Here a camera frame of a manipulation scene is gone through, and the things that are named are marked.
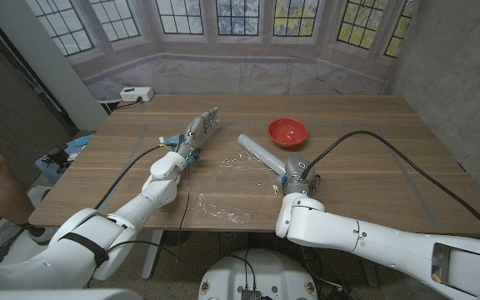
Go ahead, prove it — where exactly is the white robot torso base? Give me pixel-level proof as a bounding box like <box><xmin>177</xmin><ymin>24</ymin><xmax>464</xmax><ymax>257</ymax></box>
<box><xmin>197</xmin><ymin>248</ymin><xmax>319</xmax><ymax>300</ymax></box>

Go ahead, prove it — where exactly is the grey metal table leg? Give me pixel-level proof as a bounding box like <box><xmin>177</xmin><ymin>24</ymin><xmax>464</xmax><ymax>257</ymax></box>
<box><xmin>141</xmin><ymin>230</ymin><xmax>164</xmax><ymax>280</ymax></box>

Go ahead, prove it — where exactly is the clear cling film sheet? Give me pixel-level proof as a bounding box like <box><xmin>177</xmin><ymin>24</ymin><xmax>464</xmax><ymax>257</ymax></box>
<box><xmin>197</xmin><ymin>147</ymin><xmax>285</xmax><ymax>225</ymax></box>

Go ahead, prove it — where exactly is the grey sneaker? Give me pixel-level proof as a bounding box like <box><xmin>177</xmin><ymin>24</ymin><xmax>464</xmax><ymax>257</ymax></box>
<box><xmin>25</xmin><ymin>224</ymin><xmax>58</xmax><ymax>245</ymax></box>

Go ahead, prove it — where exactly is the white power strip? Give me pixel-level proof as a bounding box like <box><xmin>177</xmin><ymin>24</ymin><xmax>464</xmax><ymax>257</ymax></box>
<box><xmin>119</xmin><ymin>86</ymin><xmax>155</xmax><ymax>103</ymax></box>

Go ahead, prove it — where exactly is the white cling film roll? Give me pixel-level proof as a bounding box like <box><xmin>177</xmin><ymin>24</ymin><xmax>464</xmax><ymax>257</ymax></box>
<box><xmin>237</xmin><ymin>133</ymin><xmax>289</xmax><ymax>176</ymax></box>

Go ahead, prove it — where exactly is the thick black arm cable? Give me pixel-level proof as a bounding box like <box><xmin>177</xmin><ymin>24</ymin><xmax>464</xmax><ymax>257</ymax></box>
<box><xmin>93</xmin><ymin>143</ymin><xmax>174</xmax><ymax>211</ymax></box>
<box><xmin>300</xmin><ymin>130</ymin><xmax>480</xmax><ymax>241</ymax></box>

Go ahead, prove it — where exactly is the red bowl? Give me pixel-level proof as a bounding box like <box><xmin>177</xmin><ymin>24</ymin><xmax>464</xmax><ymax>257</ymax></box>
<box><xmin>267</xmin><ymin>117</ymin><xmax>309</xmax><ymax>148</ymax></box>

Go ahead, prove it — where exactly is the black power strip cord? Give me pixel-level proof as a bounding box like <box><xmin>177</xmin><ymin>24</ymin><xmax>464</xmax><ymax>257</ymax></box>
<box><xmin>108</xmin><ymin>97</ymin><xmax>143</xmax><ymax>112</ymax></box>

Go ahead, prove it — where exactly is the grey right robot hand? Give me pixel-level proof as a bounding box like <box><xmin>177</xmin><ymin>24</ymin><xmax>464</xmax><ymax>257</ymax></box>
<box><xmin>281</xmin><ymin>153</ymin><xmax>321</xmax><ymax>197</ymax></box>

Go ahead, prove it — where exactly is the white robot shoulder cover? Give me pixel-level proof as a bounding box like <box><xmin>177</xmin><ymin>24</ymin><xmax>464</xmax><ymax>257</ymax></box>
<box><xmin>0</xmin><ymin>288</ymin><xmax>143</xmax><ymax>300</ymax></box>

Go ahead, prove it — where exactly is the printed window backdrop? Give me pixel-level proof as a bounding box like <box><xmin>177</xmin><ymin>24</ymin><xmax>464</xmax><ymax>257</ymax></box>
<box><xmin>25</xmin><ymin>0</ymin><xmax>420</xmax><ymax>101</ymax></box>

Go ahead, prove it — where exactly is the small black round device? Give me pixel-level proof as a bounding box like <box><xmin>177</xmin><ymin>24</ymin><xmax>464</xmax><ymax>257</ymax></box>
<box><xmin>47</xmin><ymin>144</ymin><xmax>71</xmax><ymax>167</ymax></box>

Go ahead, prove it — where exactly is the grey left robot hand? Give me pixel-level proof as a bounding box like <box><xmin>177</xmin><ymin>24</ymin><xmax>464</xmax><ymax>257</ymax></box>
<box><xmin>172</xmin><ymin>106</ymin><xmax>221</xmax><ymax>164</ymax></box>

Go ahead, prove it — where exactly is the blue storage box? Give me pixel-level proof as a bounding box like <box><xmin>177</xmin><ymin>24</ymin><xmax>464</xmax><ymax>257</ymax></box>
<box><xmin>34</xmin><ymin>133</ymin><xmax>95</xmax><ymax>184</ymax></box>

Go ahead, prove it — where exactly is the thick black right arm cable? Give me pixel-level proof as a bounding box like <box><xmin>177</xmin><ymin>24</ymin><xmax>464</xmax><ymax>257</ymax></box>
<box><xmin>300</xmin><ymin>130</ymin><xmax>480</xmax><ymax>241</ymax></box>

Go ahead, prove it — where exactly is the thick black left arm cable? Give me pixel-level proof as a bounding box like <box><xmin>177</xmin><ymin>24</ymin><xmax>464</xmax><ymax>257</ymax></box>
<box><xmin>93</xmin><ymin>143</ymin><xmax>174</xmax><ymax>211</ymax></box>

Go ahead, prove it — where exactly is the thin black left wrist cable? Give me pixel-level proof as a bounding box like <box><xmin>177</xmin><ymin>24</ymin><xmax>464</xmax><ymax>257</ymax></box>
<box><xmin>106</xmin><ymin>164</ymin><xmax>192</xmax><ymax>263</ymax></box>

